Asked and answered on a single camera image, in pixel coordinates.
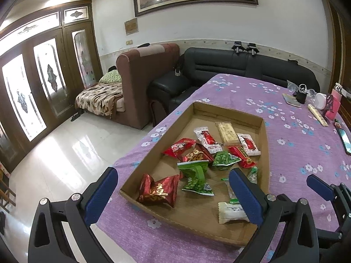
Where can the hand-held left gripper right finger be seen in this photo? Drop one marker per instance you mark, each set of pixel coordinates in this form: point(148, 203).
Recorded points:
point(246, 197)

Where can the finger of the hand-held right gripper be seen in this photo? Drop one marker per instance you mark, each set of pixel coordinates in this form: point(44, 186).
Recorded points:
point(320, 187)

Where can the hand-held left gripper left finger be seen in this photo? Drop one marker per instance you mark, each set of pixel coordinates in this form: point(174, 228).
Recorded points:
point(100, 194)

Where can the clear green-trimmed yellow snack packet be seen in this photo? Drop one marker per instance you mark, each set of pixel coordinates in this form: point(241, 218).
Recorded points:
point(233, 194)

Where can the pale green snack packet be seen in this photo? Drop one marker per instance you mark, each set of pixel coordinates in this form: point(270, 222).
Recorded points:
point(231, 212)

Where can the small green clear packet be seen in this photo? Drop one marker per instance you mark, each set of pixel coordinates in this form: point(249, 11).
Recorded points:
point(253, 175)

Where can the green pyramid snack packet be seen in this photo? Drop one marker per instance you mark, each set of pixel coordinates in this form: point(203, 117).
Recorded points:
point(223, 161)

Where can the large green white-edged packet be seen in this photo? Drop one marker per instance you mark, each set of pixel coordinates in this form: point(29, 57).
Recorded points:
point(194, 172)

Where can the red gold pyramid packet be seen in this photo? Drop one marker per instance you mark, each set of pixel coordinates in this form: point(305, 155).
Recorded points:
point(159, 191)

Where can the cardboard box tray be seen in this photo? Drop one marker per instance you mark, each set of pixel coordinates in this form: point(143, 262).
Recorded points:
point(192, 219)

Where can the dark red foil packet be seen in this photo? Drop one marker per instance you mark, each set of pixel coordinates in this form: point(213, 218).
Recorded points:
point(196, 156)

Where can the red packet with white ends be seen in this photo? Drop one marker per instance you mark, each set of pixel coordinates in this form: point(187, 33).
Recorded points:
point(208, 139)

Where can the bright red snack packet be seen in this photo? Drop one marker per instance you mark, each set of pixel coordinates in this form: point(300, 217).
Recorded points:
point(179, 147)

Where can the purple floral tablecloth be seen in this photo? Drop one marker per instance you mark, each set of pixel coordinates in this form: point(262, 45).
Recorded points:
point(288, 156)

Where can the black smartphone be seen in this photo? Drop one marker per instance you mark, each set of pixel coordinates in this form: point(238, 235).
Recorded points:
point(345, 141)

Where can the red green wrapped candy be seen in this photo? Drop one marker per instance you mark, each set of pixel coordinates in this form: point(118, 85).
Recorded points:
point(337, 123)

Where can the beige long wafer packet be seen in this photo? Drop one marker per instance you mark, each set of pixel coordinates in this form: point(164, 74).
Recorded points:
point(318, 115)

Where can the dark slipper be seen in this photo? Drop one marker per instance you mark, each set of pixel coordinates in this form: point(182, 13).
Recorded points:
point(76, 117)

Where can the pink box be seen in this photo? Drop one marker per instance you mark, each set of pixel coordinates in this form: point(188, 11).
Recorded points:
point(330, 106)

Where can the clear plastic cup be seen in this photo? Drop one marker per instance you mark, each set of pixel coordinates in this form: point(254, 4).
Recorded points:
point(320, 101)

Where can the flat packet by clip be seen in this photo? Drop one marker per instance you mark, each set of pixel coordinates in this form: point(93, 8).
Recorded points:
point(292, 100)

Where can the small black container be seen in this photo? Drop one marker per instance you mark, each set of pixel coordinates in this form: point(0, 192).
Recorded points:
point(301, 97)

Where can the wooden chair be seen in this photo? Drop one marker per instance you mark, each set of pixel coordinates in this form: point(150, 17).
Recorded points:
point(5, 194)

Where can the brown patterned blanket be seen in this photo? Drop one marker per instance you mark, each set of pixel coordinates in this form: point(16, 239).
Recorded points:
point(96, 98)

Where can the clear plastic bag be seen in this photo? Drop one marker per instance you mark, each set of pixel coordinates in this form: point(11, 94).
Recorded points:
point(292, 85)

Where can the brown fabric sofa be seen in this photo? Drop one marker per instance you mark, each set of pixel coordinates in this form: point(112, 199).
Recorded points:
point(137, 87)

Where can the green pillow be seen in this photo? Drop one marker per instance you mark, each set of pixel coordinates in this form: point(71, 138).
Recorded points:
point(111, 76)

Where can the black leather sofa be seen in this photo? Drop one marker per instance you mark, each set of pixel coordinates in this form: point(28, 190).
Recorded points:
point(219, 63)

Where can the wooden glass door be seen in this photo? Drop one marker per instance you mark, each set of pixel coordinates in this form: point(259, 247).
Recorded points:
point(41, 68)

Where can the black device on sofa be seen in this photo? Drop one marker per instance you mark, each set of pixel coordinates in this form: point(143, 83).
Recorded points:
point(237, 47)
point(252, 49)

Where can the small wall plaque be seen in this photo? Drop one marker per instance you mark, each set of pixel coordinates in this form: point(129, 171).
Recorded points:
point(131, 26)

